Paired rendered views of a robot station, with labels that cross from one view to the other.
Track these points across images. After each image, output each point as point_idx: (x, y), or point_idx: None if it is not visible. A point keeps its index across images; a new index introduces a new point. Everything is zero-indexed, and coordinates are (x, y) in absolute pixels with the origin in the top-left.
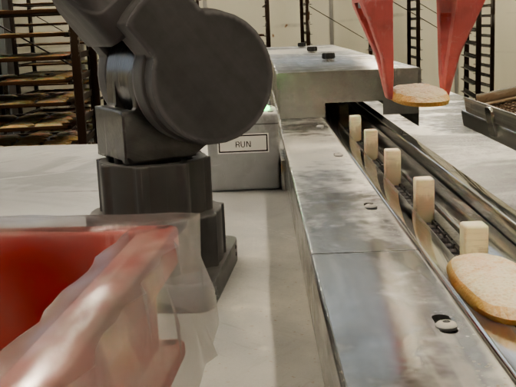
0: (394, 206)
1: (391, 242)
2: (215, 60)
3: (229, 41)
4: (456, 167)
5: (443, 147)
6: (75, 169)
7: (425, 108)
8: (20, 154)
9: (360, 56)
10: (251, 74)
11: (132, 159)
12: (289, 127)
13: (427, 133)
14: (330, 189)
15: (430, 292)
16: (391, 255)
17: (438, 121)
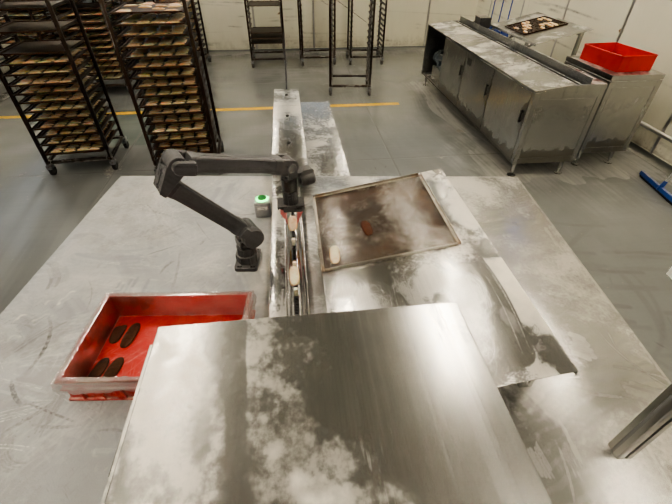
0: (288, 242)
1: (282, 264)
2: (254, 237)
3: (256, 234)
4: (312, 204)
5: (314, 187)
6: (222, 198)
7: (321, 144)
8: (204, 184)
9: (299, 135)
10: (260, 237)
11: (242, 249)
12: (274, 190)
13: (314, 172)
14: (277, 239)
15: (283, 281)
16: (281, 269)
17: (320, 160)
